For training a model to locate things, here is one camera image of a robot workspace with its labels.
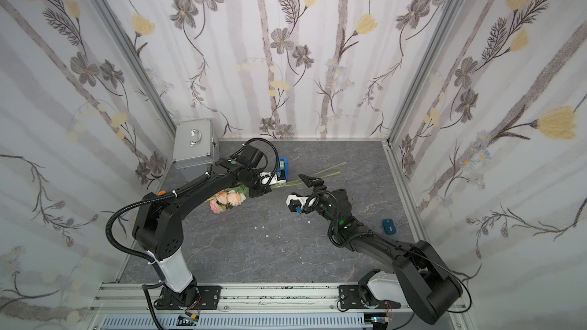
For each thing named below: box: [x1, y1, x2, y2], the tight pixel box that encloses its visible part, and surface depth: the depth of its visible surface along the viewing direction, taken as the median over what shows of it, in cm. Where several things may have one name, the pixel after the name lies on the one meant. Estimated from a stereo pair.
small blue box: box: [382, 218, 397, 235], surface depth 90 cm
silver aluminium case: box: [171, 117, 220, 170], surface depth 99 cm
